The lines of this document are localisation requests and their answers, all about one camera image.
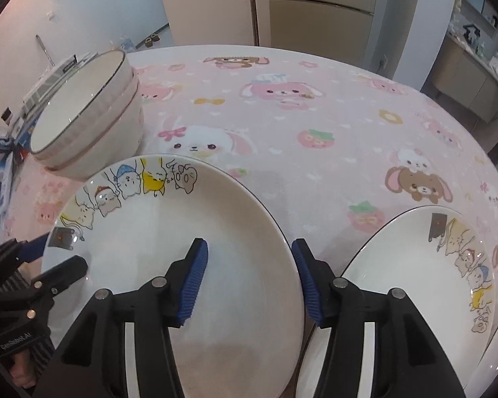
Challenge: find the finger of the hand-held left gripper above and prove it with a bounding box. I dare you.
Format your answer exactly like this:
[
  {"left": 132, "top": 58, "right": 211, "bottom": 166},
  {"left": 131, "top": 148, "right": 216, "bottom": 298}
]
[
  {"left": 27, "top": 256, "right": 89, "bottom": 299},
  {"left": 0, "top": 232, "right": 50, "bottom": 266}
]

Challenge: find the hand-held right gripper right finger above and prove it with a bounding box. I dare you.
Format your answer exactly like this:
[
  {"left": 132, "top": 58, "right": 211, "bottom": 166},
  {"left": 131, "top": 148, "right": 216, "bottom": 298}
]
[{"left": 291, "top": 238, "right": 467, "bottom": 398}]

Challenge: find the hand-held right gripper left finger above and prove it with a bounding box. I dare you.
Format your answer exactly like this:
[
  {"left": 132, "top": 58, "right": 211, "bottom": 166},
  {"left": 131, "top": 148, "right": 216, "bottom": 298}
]
[{"left": 33, "top": 238, "right": 210, "bottom": 398}]

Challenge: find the white black-rimmed bowl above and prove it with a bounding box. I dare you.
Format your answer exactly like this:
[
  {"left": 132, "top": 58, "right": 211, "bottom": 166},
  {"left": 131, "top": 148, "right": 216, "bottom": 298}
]
[{"left": 29, "top": 49, "right": 132, "bottom": 162}]

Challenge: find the person's left hand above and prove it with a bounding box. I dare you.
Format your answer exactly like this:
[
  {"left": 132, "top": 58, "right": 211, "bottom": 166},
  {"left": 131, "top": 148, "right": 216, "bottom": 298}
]
[{"left": 6, "top": 348, "right": 39, "bottom": 388}]

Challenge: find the grey striped tissue box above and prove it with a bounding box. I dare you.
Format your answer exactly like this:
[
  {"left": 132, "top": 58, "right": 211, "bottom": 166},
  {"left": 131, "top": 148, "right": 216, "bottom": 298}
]
[{"left": 23, "top": 52, "right": 97, "bottom": 105}]

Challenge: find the pink printed tablecloth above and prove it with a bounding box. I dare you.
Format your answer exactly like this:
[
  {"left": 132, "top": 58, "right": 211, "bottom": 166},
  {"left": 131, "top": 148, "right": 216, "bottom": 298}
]
[{"left": 0, "top": 45, "right": 498, "bottom": 341}]

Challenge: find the beige vanity cabinet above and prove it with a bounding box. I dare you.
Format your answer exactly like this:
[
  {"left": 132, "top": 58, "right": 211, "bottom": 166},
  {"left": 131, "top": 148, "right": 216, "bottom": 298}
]
[{"left": 432, "top": 36, "right": 498, "bottom": 123}]

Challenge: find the beige refrigerator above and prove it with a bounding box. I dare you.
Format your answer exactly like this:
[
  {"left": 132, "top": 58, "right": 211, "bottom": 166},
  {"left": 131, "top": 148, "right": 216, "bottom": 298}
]
[{"left": 252, "top": 0, "right": 383, "bottom": 69}]

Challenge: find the wooden stick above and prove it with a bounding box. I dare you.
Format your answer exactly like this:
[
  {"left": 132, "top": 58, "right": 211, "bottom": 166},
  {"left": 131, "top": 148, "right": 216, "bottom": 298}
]
[{"left": 241, "top": 0, "right": 260, "bottom": 47}]

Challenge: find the mop handle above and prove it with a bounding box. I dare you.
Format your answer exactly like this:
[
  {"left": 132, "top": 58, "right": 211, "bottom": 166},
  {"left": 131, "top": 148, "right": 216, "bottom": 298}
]
[{"left": 35, "top": 34, "right": 53, "bottom": 67}]

